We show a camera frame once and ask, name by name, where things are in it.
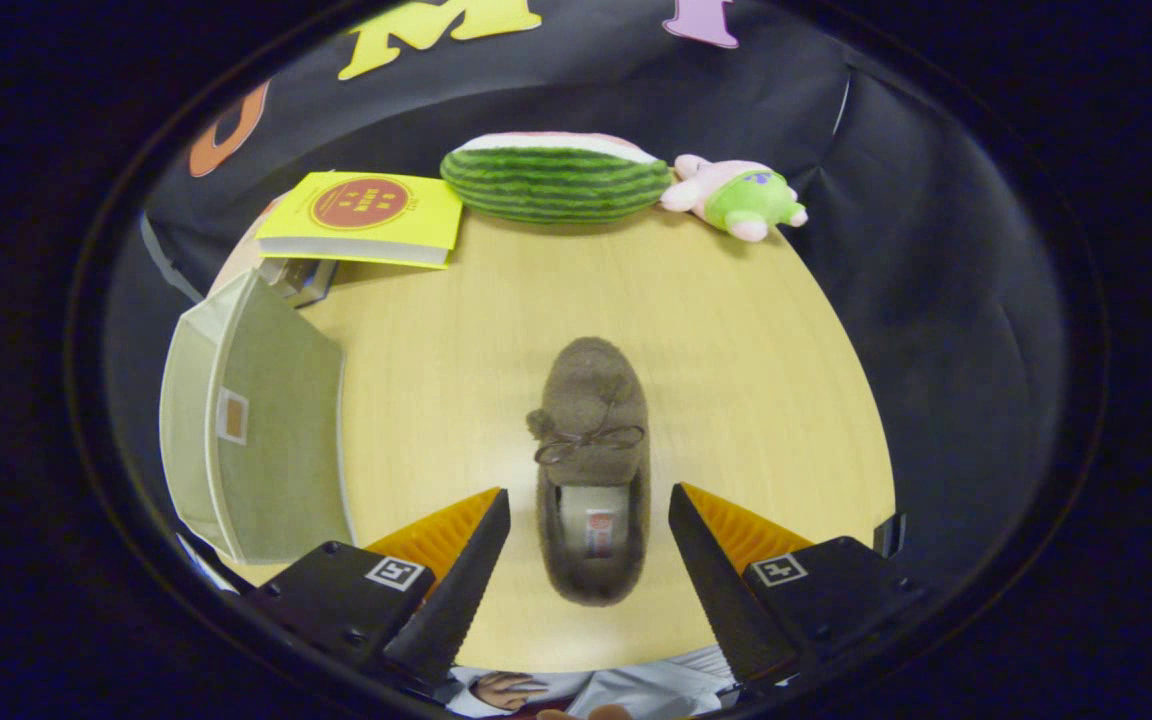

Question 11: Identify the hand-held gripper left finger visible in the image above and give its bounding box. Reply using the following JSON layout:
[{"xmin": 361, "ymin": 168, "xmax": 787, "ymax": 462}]
[{"xmin": 241, "ymin": 487, "xmax": 514, "ymax": 701}]

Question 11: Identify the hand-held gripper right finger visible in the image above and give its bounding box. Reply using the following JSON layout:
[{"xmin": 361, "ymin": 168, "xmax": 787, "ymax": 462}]
[{"xmin": 666, "ymin": 482, "xmax": 927, "ymax": 691}]

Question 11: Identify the brown fuzzy shoe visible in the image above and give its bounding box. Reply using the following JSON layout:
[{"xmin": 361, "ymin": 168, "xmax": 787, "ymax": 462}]
[{"xmin": 526, "ymin": 336, "xmax": 652, "ymax": 607}]

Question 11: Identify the green fabric storage box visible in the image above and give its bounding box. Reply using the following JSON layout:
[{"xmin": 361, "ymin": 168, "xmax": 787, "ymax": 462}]
[{"xmin": 158, "ymin": 268, "xmax": 357, "ymax": 567}]

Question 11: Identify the person's light clothing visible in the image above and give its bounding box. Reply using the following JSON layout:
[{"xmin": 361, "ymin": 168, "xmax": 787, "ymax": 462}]
[{"xmin": 441, "ymin": 645, "xmax": 742, "ymax": 720}]

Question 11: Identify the yellow book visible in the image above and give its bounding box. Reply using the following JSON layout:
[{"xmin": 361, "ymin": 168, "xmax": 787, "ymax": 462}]
[{"xmin": 256, "ymin": 170, "xmax": 464, "ymax": 269}]

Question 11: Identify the pink and green plush toy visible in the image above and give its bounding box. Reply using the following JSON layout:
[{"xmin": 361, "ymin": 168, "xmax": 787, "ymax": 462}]
[{"xmin": 659, "ymin": 153, "xmax": 809, "ymax": 243}]

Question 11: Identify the beige book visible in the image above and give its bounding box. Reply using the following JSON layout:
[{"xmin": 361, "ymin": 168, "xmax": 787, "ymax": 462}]
[{"xmin": 204, "ymin": 200, "xmax": 282, "ymax": 299}]

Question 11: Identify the watermelon plush toy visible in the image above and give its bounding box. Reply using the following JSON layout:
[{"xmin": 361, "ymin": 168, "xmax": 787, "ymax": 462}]
[{"xmin": 439, "ymin": 132, "xmax": 674, "ymax": 225}]

